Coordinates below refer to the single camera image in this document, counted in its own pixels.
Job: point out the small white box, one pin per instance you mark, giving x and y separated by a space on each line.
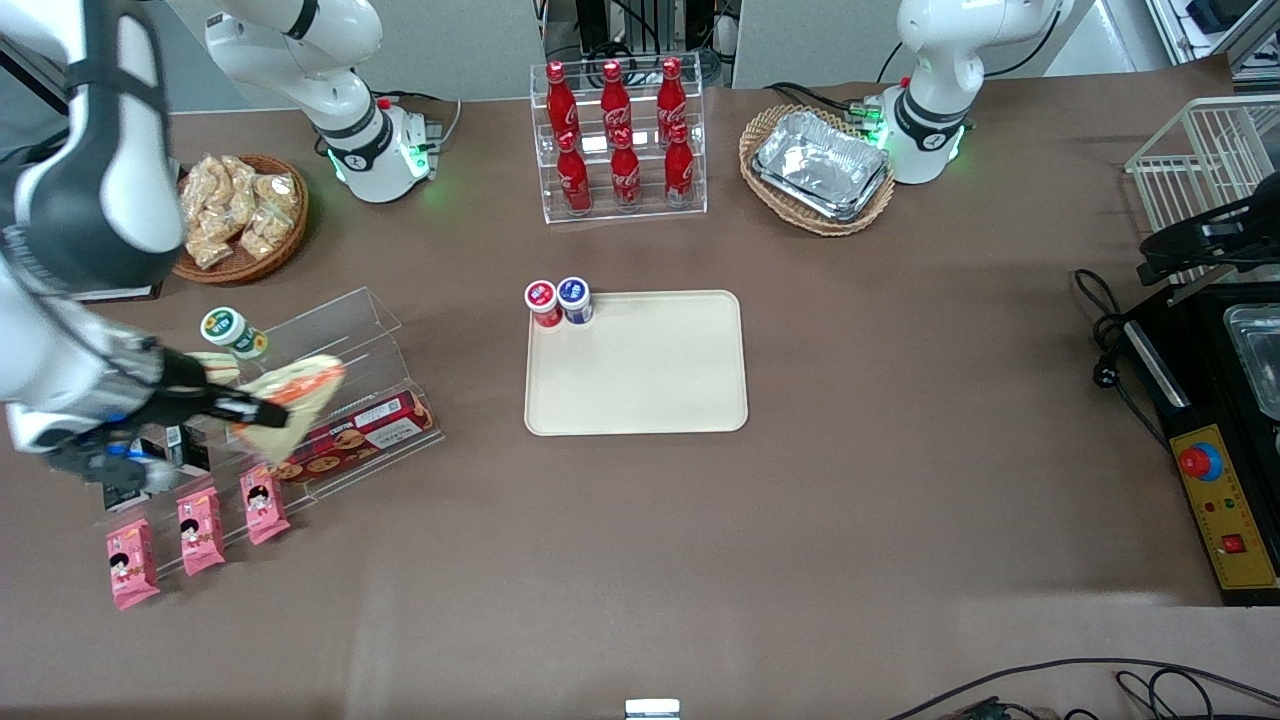
652 709

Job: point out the green capped gum bottle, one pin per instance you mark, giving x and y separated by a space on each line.
228 328

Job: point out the pink cartoon snack packet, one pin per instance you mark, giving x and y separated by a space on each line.
201 530
266 508
133 562

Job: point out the wicker basket with foil trays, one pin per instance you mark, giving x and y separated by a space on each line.
770 205

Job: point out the yellow control panel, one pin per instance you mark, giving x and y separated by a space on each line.
1230 520

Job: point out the red tartan shortbread box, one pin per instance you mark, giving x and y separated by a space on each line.
370 430

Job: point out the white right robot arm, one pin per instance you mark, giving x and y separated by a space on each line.
100 200

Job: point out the black machine lever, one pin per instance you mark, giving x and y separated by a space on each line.
1200 245

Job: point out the clear bag of fried snacks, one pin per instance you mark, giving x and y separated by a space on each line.
208 242
245 175
265 225
205 185

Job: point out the beige plastic tray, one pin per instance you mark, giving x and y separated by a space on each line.
640 370

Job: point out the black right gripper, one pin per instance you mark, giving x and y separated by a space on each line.
183 384

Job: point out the red capped gum bottle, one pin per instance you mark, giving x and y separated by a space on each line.
542 298

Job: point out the black sealing machine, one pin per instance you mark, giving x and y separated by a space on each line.
1190 360

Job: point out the clear acrylic bottle rack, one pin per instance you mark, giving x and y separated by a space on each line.
690 205

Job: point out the triangle sandwich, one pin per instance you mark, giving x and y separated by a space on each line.
220 368
312 388

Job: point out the steel tray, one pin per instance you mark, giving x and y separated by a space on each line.
1260 350

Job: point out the aluminium foil tray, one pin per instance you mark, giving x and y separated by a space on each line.
820 160

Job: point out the black packet with barcode label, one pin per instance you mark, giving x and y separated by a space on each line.
188 450

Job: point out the blue capped gum bottle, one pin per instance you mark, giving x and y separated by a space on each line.
574 294

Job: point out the clear acrylic tiered shelf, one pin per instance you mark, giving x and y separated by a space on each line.
350 330

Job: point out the brown wicker snack basket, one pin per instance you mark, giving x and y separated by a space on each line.
285 245

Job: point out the red cola bottle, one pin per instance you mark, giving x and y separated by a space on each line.
671 100
560 105
574 180
626 175
615 105
679 170

